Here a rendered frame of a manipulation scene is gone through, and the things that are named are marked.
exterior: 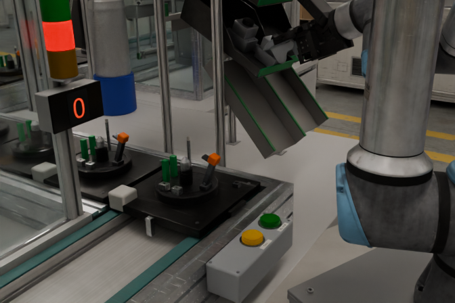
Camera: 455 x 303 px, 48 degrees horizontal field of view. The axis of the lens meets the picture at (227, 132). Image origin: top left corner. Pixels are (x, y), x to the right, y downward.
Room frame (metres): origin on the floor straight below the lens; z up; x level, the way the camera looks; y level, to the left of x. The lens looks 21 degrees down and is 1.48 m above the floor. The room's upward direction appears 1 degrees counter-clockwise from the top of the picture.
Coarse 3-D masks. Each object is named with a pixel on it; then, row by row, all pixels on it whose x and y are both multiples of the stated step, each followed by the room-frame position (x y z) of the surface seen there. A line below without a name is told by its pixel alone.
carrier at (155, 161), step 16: (96, 144) 1.14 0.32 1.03; (80, 160) 1.11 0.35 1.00; (96, 160) 1.14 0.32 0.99; (112, 160) 1.14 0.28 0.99; (128, 160) 1.13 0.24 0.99; (144, 160) 1.18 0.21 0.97; (160, 160) 1.17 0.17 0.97; (80, 176) 1.09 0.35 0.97; (96, 176) 1.07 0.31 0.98; (112, 176) 1.08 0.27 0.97; (128, 176) 1.09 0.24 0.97; (144, 176) 1.09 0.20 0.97; (96, 192) 1.01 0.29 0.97
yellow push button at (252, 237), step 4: (244, 232) 0.83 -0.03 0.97; (248, 232) 0.83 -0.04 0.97; (252, 232) 0.83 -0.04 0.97; (256, 232) 0.83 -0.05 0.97; (260, 232) 0.82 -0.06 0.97; (244, 236) 0.81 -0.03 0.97; (248, 236) 0.81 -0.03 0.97; (252, 236) 0.81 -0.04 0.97; (256, 236) 0.81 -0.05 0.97; (260, 236) 0.81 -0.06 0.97; (244, 240) 0.80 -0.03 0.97; (248, 240) 0.80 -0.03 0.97; (252, 240) 0.80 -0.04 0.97; (256, 240) 0.80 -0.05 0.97; (260, 240) 0.80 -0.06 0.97; (248, 244) 0.80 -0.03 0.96; (252, 244) 0.80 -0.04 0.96; (256, 244) 0.80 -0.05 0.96
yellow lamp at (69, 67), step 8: (48, 56) 0.89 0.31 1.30; (56, 56) 0.89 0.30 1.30; (64, 56) 0.89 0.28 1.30; (72, 56) 0.90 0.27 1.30; (56, 64) 0.89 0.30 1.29; (64, 64) 0.89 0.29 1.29; (72, 64) 0.90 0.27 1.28; (56, 72) 0.89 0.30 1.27; (64, 72) 0.89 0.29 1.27; (72, 72) 0.90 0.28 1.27
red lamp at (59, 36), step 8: (48, 24) 0.89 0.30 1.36; (56, 24) 0.89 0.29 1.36; (64, 24) 0.89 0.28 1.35; (48, 32) 0.89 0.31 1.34; (56, 32) 0.89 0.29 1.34; (64, 32) 0.89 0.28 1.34; (72, 32) 0.91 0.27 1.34; (48, 40) 0.89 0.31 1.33; (56, 40) 0.89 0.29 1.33; (64, 40) 0.89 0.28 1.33; (72, 40) 0.91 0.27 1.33; (48, 48) 0.89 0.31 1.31; (56, 48) 0.89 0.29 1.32; (64, 48) 0.89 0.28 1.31; (72, 48) 0.90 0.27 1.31
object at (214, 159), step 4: (204, 156) 0.97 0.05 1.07; (208, 156) 0.98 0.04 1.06; (212, 156) 0.96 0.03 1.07; (216, 156) 0.96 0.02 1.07; (220, 156) 0.97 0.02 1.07; (208, 160) 0.96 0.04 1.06; (212, 160) 0.95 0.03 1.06; (216, 160) 0.95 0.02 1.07; (212, 164) 0.96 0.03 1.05; (216, 164) 0.96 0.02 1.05; (208, 168) 0.96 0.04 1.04; (212, 168) 0.96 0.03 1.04; (208, 172) 0.96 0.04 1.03; (212, 172) 0.97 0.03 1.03; (204, 176) 0.97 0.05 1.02; (208, 176) 0.96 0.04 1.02; (204, 180) 0.97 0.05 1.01; (208, 180) 0.97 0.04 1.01; (204, 184) 0.97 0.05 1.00; (208, 184) 0.97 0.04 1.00
